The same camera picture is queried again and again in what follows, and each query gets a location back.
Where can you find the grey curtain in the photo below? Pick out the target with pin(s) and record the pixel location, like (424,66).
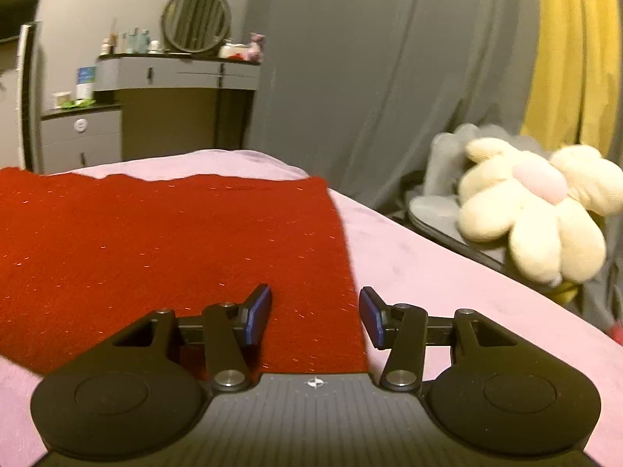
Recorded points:
(355,91)

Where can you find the grey vanity dressing table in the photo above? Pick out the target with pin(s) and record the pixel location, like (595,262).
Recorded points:
(175,104)

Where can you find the cream flower plush pillow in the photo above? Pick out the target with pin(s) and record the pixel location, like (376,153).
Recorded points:
(543,207)

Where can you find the cosmetic bottles group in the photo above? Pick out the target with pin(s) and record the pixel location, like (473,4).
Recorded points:
(133,42)

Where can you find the yellow curtain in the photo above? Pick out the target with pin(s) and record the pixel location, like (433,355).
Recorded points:
(577,77)

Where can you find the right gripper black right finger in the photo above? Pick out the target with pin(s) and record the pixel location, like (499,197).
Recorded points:
(406,331)

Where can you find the pink plush toy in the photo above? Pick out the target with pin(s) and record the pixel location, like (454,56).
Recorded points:
(255,51)

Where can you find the grey drawer cabinet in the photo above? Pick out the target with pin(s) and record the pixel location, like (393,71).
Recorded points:
(79,139)

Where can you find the round black vanity mirror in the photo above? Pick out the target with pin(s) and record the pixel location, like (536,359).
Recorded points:
(196,27)

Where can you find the red knit cardigan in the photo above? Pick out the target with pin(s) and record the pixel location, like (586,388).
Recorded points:
(82,258)

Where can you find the grey shell-shaped chair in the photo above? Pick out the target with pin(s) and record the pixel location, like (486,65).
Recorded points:
(433,210)

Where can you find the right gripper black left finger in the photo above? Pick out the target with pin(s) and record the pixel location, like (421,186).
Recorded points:
(228,332)

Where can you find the blue white box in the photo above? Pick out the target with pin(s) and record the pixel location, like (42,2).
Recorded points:
(85,82)

